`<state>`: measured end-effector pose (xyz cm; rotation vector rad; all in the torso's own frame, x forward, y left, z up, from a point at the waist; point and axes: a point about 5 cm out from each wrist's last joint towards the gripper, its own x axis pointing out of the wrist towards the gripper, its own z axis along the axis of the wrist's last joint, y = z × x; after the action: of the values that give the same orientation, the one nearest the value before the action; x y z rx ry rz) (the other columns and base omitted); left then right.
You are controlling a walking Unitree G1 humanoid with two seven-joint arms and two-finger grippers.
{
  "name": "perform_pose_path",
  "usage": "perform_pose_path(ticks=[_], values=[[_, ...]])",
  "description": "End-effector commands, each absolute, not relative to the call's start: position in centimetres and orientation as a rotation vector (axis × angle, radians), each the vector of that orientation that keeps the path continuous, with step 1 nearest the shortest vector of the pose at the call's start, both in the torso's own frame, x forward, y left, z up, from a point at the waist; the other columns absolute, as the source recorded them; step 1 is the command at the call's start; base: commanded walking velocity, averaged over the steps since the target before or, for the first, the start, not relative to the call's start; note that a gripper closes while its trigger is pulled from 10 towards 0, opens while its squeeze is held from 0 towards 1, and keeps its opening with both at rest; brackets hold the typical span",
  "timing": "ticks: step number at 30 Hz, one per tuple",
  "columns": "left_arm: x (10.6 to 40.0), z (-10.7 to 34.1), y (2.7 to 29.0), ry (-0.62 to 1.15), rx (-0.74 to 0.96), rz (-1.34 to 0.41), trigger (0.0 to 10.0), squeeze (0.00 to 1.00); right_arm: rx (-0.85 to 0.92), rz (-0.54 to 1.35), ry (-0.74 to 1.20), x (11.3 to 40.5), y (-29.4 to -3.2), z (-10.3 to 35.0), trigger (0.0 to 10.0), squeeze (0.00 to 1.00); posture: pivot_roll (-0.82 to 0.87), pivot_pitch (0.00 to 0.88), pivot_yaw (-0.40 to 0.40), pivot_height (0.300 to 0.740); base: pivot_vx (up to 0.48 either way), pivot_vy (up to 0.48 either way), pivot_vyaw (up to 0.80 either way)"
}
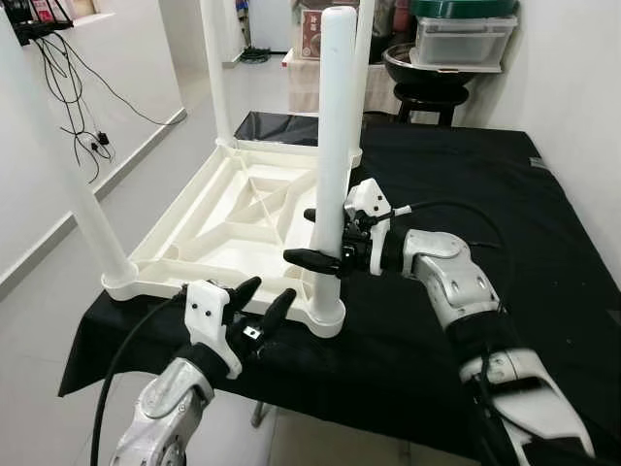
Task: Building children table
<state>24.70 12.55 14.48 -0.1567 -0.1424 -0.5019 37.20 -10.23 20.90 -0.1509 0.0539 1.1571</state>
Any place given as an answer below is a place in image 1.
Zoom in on white plastic table top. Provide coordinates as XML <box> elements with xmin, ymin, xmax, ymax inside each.
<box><xmin>102</xmin><ymin>139</ymin><xmax>366</xmax><ymax>340</ymax></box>

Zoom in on black tablecloth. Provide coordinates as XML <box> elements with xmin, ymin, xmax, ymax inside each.
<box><xmin>58</xmin><ymin>110</ymin><xmax>621</xmax><ymax>465</ymax></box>

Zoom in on beige cloth covered table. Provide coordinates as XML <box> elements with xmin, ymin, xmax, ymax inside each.
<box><xmin>285</xmin><ymin>52</ymin><xmax>401</xmax><ymax>115</ymax></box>

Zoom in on black stool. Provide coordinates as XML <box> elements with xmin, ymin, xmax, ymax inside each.
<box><xmin>392</xmin><ymin>85</ymin><xmax>459</xmax><ymax>128</ymax></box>

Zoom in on small dark floor item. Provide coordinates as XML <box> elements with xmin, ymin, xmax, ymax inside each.
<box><xmin>237</xmin><ymin>48</ymin><xmax>274</xmax><ymax>66</ymax></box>

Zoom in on black wok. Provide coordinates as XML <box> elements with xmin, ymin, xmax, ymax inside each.
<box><xmin>382</xmin><ymin>43</ymin><xmax>478</xmax><ymax>92</ymax></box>

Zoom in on red printed box orange lid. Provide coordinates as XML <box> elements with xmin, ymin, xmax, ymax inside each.
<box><xmin>298</xmin><ymin>0</ymin><xmax>327</xmax><ymax>60</ymax></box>

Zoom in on clear storage box green lid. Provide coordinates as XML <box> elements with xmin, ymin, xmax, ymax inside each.
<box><xmin>411</xmin><ymin>0</ymin><xmax>521</xmax><ymax>73</ymax></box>

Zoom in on black power strip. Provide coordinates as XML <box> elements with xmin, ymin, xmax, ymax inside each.
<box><xmin>0</xmin><ymin>0</ymin><xmax>76</xmax><ymax>46</ymax></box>

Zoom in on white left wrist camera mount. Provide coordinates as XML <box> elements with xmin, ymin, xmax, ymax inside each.
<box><xmin>183</xmin><ymin>279</ymin><xmax>245</xmax><ymax>381</ymax></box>

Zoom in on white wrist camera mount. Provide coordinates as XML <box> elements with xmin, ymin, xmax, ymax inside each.
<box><xmin>183</xmin><ymin>279</ymin><xmax>245</xmax><ymax>381</ymax></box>
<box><xmin>343</xmin><ymin>179</ymin><xmax>415</xmax><ymax>274</ymax></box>

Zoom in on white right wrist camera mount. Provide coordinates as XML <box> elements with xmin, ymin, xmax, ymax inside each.
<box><xmin>343</xmin><ymin>179</ymin><xmax>415</xmax><ymax>274</ymax></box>

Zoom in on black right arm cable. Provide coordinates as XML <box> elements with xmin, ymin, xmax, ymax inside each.
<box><xmin>386</xmin><ymin>198</ymin><xmax>520</xmax><ymax>292</ymax></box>

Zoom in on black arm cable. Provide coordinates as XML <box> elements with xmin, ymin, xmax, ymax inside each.
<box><xmin>386</xmin><ymin>198</ymin><xmax>520</xmax><ymax>292</ymax></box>
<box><xmin>90</xmin><ymin>284</ymin><xmax>192</xmax><ymax>466</ymax></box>

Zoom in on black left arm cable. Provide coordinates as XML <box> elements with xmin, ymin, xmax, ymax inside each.
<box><xmin>90</xmin><ymin>284</ymin><xmax>192</xmax><ymax>466</ymax></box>

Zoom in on long black wall cable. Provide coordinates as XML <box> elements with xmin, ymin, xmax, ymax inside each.
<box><xmin>56</xmin><ymin>37</ymin><xmax>187</xmax><ymax>128</ymax></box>

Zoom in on black cable with plug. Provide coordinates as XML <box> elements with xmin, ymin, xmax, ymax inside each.
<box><xmin>37</xmin><ymin>32</ymin><xmax>114</xmax><ymax>187</ymax></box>

